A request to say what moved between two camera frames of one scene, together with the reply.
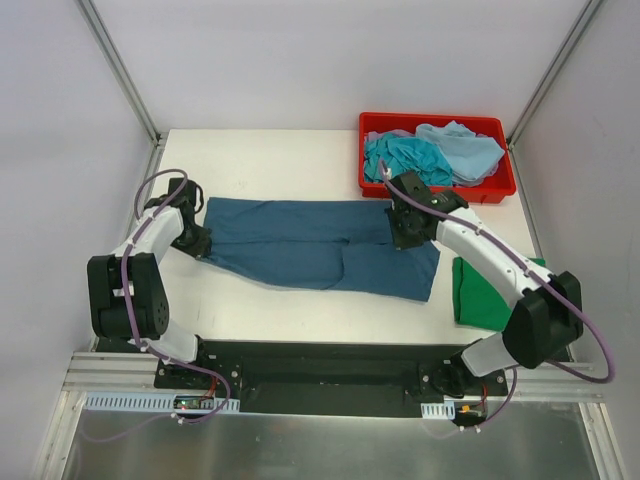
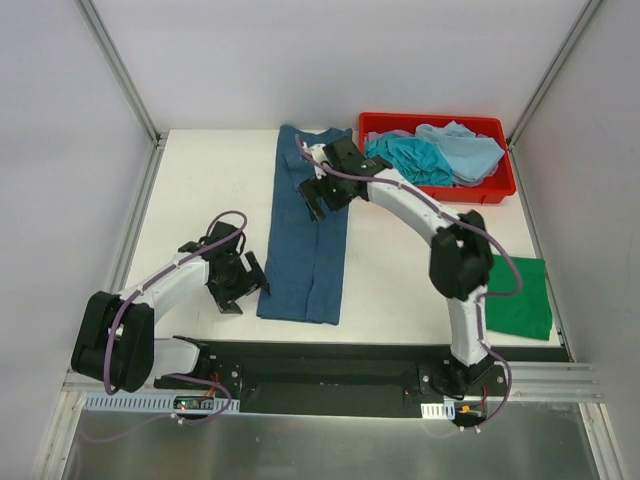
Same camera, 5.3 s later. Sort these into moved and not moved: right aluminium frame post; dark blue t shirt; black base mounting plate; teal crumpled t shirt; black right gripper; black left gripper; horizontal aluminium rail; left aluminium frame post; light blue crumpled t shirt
Moved: black left gripper; dark blue t shirt; black right gripper
Not moved: teal crumpled t shirt; light blue crumpled t shirt; horizontal aluminium rail; left aluminium frame post; right aluminium frame post; black base mounting plate
